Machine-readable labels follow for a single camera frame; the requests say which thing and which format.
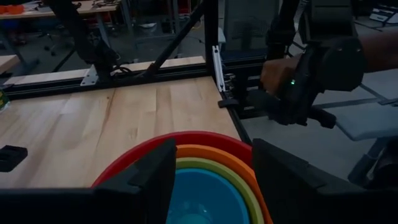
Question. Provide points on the white control panel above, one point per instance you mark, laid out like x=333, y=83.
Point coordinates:
x=384, y=14

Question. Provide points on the orange bowl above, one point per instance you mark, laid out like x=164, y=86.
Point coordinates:
x=217, y=153

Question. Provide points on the black horizontal frame rail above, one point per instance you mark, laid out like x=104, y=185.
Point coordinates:
x=46, y=87

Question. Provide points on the silver metal corner bracket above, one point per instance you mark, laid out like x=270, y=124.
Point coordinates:
x=90, y=77

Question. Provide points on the black diagonal frame strut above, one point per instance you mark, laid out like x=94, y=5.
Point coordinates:
x=177, y=37

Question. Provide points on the green bowl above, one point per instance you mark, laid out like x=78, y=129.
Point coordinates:
x=224, y=170

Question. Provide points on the blue bowl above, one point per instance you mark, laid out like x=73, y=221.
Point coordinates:
x=205, y=196

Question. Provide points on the orange parts on workbench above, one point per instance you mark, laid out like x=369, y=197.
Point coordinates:
x=12, y=9

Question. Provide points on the grey padded bench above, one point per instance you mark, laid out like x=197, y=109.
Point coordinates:
x=367, y=121

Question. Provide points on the large red bowl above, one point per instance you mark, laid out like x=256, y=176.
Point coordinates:
x=199, y=137

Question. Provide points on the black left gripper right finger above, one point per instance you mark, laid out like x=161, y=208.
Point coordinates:
x=295, y=193

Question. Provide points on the person's hand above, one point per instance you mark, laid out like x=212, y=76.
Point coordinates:
x=276, y=74

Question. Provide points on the white metal rail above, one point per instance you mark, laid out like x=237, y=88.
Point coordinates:
x=218, y=68

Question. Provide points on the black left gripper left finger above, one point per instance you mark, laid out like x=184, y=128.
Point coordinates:
x=149, y=186

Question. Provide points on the black block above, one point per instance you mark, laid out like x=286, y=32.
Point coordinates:
x=12, y=158

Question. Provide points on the black vertical frame post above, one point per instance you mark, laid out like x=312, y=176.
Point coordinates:
x=211, y=31

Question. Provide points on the wooden workbench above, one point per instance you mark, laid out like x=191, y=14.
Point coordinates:
x=46, y=7

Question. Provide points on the person's forearm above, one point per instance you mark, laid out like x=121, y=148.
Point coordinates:
x=381, y=51

